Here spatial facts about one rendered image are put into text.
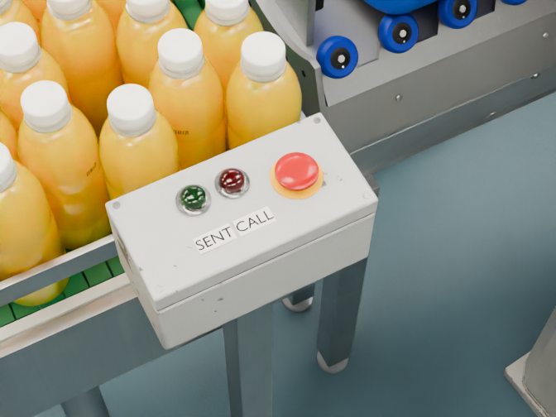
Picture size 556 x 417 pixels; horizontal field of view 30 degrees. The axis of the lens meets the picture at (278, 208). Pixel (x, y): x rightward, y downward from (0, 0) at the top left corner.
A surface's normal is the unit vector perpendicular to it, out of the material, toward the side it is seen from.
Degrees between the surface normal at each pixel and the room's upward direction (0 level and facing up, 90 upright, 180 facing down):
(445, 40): 52
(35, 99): 0
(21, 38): 0
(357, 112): 70
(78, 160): 78
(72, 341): 90
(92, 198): 90
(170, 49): 0
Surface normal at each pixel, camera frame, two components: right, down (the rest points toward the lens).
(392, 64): 0.37, 0.29
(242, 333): 0.46, 0.77
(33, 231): 0.71, 0.61
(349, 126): 0.44, 0.55
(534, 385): -0.83, 0.48
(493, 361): 0.01, -0.51
